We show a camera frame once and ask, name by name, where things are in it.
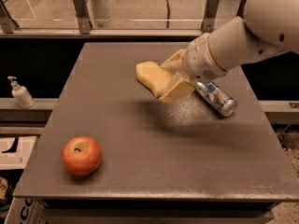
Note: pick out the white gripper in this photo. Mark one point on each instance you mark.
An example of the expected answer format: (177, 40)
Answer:
(199, 61)

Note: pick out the yellow sponge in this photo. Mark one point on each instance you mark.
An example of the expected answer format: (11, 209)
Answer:
(153, 77)

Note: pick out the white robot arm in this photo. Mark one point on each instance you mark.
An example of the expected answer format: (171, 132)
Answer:
(267, 29)

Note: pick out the red apple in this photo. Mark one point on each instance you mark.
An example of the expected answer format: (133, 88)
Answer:
(81, 155)

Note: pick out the silver blue soda can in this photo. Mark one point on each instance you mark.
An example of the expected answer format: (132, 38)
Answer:
(217, 98)

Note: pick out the white pole base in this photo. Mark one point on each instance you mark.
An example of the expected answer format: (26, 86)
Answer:
(101, 14)

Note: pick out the white pump dispenser bottle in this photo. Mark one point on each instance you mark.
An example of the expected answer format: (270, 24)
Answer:
(20, 93)

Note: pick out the white cardboard box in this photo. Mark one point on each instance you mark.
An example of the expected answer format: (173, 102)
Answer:
(16, 151)

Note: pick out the white printed box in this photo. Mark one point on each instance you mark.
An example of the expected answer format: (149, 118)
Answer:
(25, 211)

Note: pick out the right metal rail bracket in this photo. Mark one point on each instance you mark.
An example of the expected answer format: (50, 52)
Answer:
(208, 22)

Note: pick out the metal rail bracket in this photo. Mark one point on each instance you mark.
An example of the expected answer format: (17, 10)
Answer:
(82, 14)
(208, 22)

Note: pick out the left metal rail bracket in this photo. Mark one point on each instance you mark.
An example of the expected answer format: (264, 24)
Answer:
(82, 14)

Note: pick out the far left metal bracket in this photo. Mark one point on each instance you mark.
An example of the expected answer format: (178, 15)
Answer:
(7, 24)

